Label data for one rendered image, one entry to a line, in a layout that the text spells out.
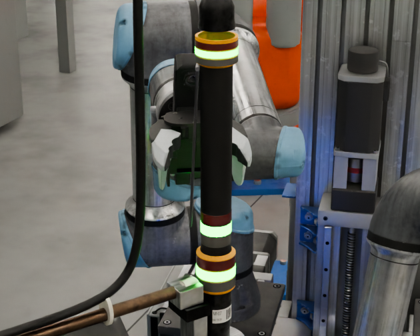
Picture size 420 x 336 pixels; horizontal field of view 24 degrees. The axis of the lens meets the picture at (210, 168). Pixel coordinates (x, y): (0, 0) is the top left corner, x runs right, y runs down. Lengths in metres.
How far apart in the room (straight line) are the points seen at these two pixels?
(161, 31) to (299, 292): 0.72
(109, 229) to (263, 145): 3.35
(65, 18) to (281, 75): 2.38
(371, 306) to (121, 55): 0.60
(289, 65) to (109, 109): 1.67
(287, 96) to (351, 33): 3.20
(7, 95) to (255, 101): 4.56
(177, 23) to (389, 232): 0.52
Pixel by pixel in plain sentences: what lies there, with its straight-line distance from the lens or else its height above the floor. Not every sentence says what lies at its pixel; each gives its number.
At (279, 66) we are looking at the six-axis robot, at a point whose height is 0.63.
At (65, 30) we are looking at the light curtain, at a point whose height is 0.32.
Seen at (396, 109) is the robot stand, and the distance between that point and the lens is 1.94.
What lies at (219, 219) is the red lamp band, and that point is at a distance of 1.02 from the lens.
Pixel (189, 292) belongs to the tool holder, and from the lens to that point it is 1.04.
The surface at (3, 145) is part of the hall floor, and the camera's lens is 5.81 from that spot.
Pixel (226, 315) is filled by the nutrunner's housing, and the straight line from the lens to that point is 1.08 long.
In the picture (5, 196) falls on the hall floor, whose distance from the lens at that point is 5.13.
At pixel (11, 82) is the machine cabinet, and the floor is 0.30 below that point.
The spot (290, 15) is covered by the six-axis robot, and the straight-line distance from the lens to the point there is 4.94.
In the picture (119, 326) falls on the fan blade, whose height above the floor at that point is 1.42.
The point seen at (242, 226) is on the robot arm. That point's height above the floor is 1.24.
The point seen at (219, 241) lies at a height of 1.60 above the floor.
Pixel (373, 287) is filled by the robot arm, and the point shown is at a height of 1.33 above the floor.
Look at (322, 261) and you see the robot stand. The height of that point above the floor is 1.13.
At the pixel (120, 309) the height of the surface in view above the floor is 1.55.
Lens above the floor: 2.07
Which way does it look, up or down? 23 degrees down
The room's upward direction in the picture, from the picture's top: straight up
